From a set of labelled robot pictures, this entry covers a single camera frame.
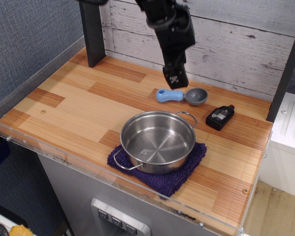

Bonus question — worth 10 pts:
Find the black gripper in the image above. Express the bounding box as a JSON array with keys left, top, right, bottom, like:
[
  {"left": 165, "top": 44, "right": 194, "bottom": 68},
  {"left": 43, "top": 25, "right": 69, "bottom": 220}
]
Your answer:
[{"left": 154, "top": 4, "right": 195, "bottom": 89}]

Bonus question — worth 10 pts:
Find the blue grey ice cream scoop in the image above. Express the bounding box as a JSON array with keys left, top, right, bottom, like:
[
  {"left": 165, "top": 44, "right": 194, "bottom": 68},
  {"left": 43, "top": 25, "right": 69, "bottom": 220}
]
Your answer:
[{"left": 156, "top": 88, "right": 208, "bottom": 106}]

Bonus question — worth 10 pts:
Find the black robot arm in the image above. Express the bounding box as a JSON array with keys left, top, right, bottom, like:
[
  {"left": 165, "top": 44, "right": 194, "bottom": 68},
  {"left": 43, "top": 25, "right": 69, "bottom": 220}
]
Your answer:
[{"left": 136, "top": 0, "right": 195, "bottom": 89}]

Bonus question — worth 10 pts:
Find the stainless steel pot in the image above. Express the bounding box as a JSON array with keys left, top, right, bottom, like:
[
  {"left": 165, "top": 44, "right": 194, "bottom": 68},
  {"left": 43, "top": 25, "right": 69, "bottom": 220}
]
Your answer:
[{"left": 113, "top": 111, "right": 196, "bottom": 175}]

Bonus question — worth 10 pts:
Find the small black bottle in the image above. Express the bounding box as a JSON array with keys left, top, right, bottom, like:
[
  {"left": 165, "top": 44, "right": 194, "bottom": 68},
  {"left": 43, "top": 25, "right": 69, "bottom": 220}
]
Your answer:
[{"left": 206, "top": 105, "right": 235, "bottom": 131}]

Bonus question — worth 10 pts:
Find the purple towel cloth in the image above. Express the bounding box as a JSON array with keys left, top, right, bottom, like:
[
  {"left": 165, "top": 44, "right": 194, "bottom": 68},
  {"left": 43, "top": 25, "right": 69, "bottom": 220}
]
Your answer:
[{"left": 107, "top": 143, "right": 207, "bottom": 197}]

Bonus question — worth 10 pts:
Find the clear acrylic guard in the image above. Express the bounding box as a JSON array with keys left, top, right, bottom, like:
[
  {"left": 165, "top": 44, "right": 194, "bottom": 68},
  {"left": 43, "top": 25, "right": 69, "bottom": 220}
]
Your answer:
[{"left": 0, "top": 119, "right": 272, "bottom": 236}]

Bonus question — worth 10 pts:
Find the white side cabinet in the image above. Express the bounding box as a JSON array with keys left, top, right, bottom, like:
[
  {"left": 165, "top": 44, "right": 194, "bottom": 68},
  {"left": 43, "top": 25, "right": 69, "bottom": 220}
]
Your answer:
[{"left": 259, "top": 92, "right": 295, "bottom": 196}]

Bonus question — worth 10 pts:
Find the silver dispenser panel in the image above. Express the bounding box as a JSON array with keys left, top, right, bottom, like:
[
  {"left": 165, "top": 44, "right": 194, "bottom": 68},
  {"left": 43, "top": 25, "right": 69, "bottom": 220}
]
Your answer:
[{"left": 90, "top": 198, "right": 151, "bottom": 236}]

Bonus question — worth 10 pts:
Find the yellow object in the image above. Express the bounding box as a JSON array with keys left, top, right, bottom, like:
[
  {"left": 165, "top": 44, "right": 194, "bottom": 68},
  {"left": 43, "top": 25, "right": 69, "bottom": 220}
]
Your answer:
[{"left": 9, "top": 225, "right": 34, "bottom": 236}]

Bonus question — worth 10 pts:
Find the dark grey left post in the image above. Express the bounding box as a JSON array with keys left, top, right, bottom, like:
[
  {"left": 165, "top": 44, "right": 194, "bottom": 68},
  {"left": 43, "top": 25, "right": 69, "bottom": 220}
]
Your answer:
[{"left": 79, "top": 0, "right": 106, "bottom": 67}]

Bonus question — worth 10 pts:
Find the dark grey post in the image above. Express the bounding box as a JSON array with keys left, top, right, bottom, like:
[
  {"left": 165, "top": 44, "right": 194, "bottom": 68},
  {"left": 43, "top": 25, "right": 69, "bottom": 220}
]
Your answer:
[
  {"left": 79, "top": 0, "right": 106, "bottom": 67},
  {"left": 266, "top": 40, "right": 295, "bottom": 122}
]

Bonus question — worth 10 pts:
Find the dark grey right post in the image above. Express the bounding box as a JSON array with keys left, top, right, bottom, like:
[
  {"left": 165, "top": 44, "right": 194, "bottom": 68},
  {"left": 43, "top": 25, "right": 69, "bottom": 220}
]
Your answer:
[{"left": 266, "top": 40, "right": 295, "bottom": 122}]

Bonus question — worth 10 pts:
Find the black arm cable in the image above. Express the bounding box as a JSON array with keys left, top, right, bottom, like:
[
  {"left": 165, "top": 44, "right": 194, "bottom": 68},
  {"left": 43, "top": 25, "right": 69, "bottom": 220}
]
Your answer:
[{"left": 76, "top": 0, "right": 111, "bottom": 5}]

